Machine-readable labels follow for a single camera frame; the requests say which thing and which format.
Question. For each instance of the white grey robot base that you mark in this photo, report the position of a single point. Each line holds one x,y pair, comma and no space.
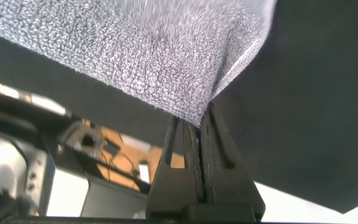
8,161

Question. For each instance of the grey towel with orange marks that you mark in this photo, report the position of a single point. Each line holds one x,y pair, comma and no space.
135,46

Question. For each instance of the black table cloth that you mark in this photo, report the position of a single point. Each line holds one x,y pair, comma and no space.
306,109

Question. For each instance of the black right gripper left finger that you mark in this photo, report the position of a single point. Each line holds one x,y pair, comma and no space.
172,186

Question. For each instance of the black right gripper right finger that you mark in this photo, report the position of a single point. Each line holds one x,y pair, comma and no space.
228,183

